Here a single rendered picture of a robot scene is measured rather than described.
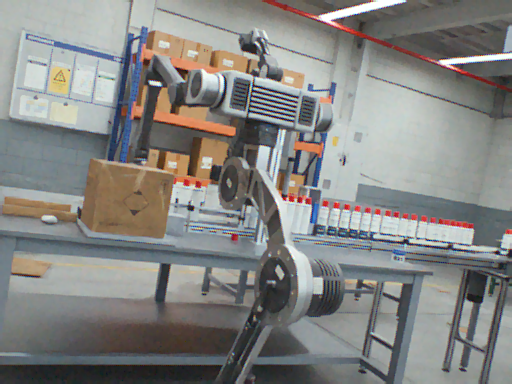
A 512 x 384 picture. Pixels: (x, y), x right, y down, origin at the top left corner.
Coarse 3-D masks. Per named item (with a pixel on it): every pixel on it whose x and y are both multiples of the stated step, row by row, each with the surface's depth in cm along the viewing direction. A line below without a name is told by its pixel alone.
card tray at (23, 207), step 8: (8, 200) 239; (16, 200) 241; (24, 200) 242; (32, 200) 244; (40, 200) 245; (8, 208) 216; (16, 208) 218; (24, 208) 219; (32, 208) 220; (40, 208) 222; (48, 208) 247; (56, 208) 249; (64, 208) 250; (24, 216) 219; (32, 216) 221; (40, 216) 222; (56, 216) 225; (64, 216) 226; (72, 216) 227
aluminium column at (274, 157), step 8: (280, 136) 261; (280, 144) 261; (272, 152) 260; (280, 152) 261; (272, 160) 260; (272, 168) 261; (272, 176) 262; (256, 224) 265; (256, 232) 264; (264, 232) 263; (256, 240) 263; (264, 240) 264
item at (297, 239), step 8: (80, 216) 237; (192, 224) 259; (200, 224) 261; (200, 232) 261; (208, 232) 263; (216, 232) 266; (224, 232) 267; (232, 232) 268; (240, 232) 270; (248, 232) 273; (296, 240) 285; (304, 240) 287; (312, 240) 289; (320, 240) 292; (328, 240) 293; (336, 240) 296; (344, 240) 299; (336, 248) 296; (344, 248) 299; (352, 248) 302; (360, 248) 304; (368, 248) 306
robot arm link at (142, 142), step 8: (144, 72) 231; (144, 80) 231; (152, 88) 233; (160, 88) 234; (152, 96) 235; (144, 104) 239; (152, 104) 237; (144, 112) 239; (152, 112) 238; (144, 120) 239; (152, 120) 241; (144, 128) 241; (144, 136) 243; (136, 144) 244; (144, 144) 245; (136, 152) 245; (144, 152) 247
